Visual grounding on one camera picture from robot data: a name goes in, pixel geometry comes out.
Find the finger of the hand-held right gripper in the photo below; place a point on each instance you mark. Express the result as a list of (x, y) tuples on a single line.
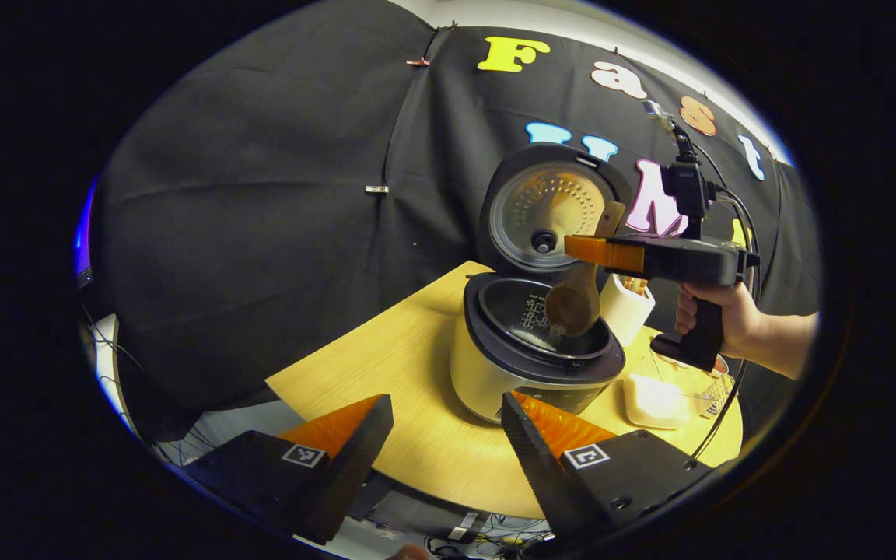
[(603, 253)]

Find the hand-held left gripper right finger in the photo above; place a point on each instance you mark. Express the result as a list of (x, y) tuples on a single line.
[(541, 482)]

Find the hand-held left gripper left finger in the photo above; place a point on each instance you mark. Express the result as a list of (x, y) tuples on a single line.
[(339, 482)]

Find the wooden spoon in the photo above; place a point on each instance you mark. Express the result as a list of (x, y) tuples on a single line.
[(572, 307)]

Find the white rice grains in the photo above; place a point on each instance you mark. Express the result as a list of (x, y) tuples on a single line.
[(541, 338)]

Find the dark grey rice cooker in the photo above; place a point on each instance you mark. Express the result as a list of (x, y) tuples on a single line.
[(495, 373)]

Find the clear rice container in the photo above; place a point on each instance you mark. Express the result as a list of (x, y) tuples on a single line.
[(654, 400)]

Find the white toaster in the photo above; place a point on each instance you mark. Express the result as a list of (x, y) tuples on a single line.
[(623, 315)]

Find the black backdrop cloth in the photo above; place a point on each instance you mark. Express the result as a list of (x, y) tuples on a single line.
[(246, 257)]

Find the pink cloth clip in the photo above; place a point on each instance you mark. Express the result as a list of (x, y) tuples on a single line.
[(418, 61)]

